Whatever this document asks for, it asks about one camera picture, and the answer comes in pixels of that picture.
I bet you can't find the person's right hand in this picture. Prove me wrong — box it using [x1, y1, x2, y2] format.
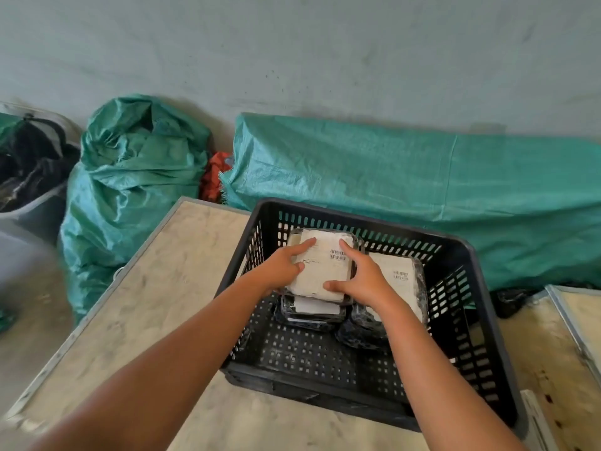
[323, 239, 401, 311]

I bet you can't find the person's left hand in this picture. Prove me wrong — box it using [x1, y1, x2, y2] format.
[242, 238, 317, 297]

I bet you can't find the black package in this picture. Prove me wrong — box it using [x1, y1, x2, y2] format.
[335, 251, 429, 351]
[282, 228, 363, 307]
[274, 295, 349, 332]

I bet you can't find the person's right forearm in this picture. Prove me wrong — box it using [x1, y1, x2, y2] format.
[375, 296, 527, 451]

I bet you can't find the person's left forearm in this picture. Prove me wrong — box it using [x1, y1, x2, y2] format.
[28, 276, 272, 451]

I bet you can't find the red cloth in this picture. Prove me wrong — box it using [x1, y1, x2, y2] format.
[199, 151, 234, 204]

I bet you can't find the long green woven sack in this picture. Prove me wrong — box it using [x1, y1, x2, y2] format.
[220, 112, 601, 293]

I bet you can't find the black plastic crate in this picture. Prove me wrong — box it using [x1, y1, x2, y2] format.
[215, 198, 527, 433]

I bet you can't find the black plastic bag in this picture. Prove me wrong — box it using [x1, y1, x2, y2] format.
[490, 285, 549, 320]

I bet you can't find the bulging green woven sack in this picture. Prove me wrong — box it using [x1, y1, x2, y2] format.
[58, 94, 213, 325]

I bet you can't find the grey plastic bin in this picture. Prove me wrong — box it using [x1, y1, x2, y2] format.
[0, 102, 84, 246]

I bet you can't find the dark clothes pile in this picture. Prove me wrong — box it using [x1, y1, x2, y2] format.
[0, 114, 81, 213]

